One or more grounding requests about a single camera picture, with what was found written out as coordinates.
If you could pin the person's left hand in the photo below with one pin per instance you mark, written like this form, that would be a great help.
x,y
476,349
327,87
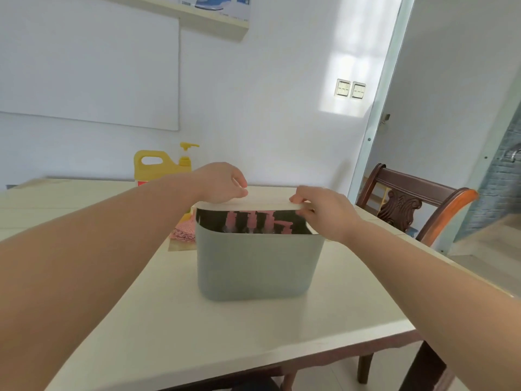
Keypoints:
x,y
222,183

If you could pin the person's right hand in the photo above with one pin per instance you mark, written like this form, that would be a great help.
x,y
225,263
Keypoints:
x,y
329,217

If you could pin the pink pump dispenser head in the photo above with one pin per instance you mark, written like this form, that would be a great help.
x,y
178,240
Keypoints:
x,y
283,226
249,220
231,221
268,219

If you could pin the cream tray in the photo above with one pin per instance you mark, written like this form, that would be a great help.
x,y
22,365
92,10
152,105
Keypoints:
x,y
264,199

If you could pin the pink textured cloth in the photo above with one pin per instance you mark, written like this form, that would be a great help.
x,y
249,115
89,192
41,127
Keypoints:
x,y
183,232

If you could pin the yellow detergent jug with pump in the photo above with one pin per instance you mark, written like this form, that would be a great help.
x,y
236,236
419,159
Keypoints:
x,y
154,166

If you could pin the grey-green plastic basket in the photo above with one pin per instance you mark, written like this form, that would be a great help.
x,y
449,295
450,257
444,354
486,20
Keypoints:
x,y
256,268

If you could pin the person's right forearm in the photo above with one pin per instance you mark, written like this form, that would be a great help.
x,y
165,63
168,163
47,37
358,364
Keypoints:
x,y
447,301

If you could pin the person's left forearm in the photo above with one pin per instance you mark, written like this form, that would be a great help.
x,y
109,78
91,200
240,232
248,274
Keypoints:
x,y
81,272

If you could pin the white iron packaging box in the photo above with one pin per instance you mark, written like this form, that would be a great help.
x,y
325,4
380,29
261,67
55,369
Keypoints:
x,y
220,6

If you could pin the person's right leg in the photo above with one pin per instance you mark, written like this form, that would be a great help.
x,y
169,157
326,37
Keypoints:
x,y
260,384

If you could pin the pale yellow wooden rack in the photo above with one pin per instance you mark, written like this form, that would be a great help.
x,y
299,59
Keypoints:
x,y
374,195

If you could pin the dark wooden chair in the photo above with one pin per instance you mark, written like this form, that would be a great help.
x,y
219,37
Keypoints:
x,y
407,191

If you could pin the blue floor item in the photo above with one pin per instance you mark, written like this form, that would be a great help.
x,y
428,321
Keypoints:
x,y
413,231

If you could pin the grey metal handrail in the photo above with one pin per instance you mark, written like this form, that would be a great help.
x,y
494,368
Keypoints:
x,y
516,152

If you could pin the white door frame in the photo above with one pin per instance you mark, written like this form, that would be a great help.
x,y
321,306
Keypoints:
x,y
378,97

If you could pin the white wall switch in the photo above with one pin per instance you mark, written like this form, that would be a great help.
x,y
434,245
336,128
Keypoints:
x,y
342,88
358,90

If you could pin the white wall board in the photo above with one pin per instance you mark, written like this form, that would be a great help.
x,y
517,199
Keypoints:
x,y
89,65

